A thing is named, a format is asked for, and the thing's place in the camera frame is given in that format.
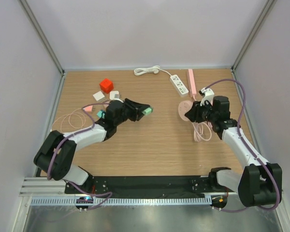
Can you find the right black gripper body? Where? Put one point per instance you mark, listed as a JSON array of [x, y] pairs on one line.
[[210, 114]]

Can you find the teal plug adapter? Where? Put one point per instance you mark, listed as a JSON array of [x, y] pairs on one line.
[[101, 114]]

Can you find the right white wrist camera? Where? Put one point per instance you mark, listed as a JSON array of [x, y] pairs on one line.
[[208, 95]]

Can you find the small pink plug adapter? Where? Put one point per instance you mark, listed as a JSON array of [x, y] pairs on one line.
[[89, 109]]

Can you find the white power strip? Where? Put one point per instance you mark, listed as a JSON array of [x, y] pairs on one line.
[[179, 85]]

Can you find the aluminium frame rail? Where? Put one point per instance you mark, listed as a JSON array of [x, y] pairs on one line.
[[41, 186]]

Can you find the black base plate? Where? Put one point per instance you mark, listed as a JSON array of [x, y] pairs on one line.
[[154, 186]]

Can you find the white slotted cable duct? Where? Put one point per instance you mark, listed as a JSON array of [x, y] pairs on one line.
[[86, 201]]

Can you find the red cube plug adapter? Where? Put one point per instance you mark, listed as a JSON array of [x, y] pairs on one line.
[[106, 85]]

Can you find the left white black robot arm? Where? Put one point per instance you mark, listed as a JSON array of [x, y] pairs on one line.
[[56, 154]]

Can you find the white square charger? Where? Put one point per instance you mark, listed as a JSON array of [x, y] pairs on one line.
[[114, 95]]

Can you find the pink power strip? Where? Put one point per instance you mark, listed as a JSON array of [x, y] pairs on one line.
[[191, 83]]

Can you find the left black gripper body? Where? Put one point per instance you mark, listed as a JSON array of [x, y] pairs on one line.
[[123, 118]]

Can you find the green plug adapter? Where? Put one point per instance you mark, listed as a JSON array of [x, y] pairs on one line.
[[147, 111]]

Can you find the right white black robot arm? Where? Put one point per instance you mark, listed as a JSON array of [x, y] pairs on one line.
[[260, 184]]

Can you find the pink round socket base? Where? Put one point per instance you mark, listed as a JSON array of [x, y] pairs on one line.
[[183, 108]]

